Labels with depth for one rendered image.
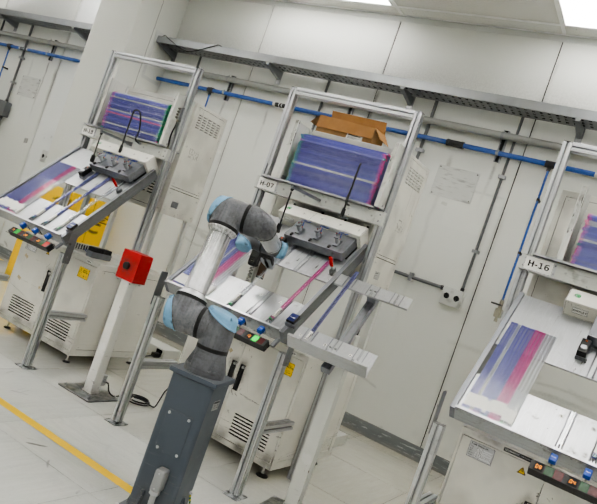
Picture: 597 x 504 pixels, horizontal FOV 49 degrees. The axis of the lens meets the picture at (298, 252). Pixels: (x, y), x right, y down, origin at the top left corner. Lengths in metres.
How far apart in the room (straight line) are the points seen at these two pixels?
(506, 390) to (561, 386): 1.85
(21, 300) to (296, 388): 1.98
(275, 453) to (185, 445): 0.89
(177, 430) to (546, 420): 1.28
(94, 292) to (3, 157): 3.91
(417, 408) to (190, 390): 2.53
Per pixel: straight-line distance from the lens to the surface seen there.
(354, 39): 5.39
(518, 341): 2.75
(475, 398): 2.53
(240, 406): 3.25
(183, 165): 4.17
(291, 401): 3.11
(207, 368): 2.31
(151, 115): 4.11
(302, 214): 3.34
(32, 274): 4.32
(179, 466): 2.38
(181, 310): 2.33
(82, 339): 4.04
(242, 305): 2.94
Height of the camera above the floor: 1.07
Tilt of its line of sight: level
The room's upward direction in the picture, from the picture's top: 19 degrees clockwise
